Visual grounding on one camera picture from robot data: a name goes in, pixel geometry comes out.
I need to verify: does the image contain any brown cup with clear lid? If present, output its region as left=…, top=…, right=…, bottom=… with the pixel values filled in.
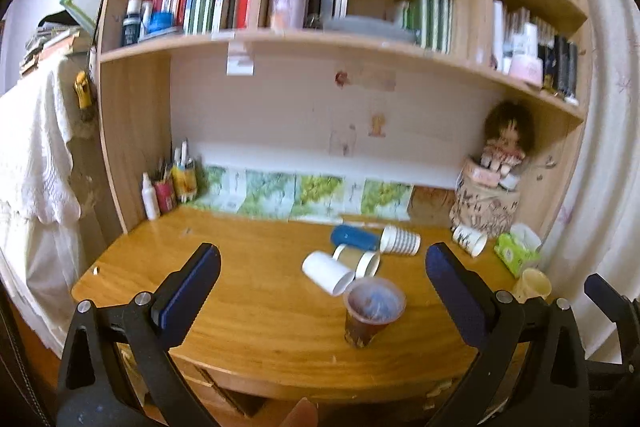
left=343, top=277, right=407, bottom=348

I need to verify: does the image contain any white floral paper cup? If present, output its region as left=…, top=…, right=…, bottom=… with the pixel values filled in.
left=452, top=225, right=488, bottom=258

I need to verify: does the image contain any grey checked paper cup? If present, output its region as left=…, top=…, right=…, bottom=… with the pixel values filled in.
left=378, top=225, right=421, bottom=256

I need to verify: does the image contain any tan paper cup white lid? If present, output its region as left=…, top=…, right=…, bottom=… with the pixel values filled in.
left=332, top=244, right=381, bottom=279

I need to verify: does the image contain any blue plastic cup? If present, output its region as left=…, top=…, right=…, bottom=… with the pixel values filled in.
left=330, top=225, right=380, bottom=251

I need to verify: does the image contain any white plastic cup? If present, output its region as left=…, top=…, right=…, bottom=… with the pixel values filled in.
left=302, top=251, right=355, bottom=297

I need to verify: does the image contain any cream ceramic mug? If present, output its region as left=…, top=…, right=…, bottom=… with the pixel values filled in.
left=512, top=268, right=552, bottom=303

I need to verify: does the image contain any green tissue pack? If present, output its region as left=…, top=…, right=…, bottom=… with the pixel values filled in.
left=494, top=223, right=542, bottom=277

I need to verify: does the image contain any letter print fabric bag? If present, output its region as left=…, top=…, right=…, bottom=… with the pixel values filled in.
left=449, top=157, right=521, bottom=239

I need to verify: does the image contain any white spray bottle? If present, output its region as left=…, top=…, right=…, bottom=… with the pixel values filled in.
left=141, top=172, right=160, bottom=221

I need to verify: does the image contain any red pen holder can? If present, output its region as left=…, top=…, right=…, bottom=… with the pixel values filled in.
left=153, top=178, right=177, bottom=215

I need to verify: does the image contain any yellow pen holder can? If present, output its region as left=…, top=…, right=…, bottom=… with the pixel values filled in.
left=171, top=140, right=198, bottom=204

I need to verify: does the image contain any brown haired doll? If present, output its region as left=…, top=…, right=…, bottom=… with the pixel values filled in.
left=480, top=101, right=535, bottom=178

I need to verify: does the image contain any green leaf poster strip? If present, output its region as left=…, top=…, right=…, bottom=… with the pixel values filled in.
left=191, top=166, right=413, bottom=222

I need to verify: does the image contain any wooden bookshelf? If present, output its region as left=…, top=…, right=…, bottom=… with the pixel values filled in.
left=98, top=0, right=591, bottom=235

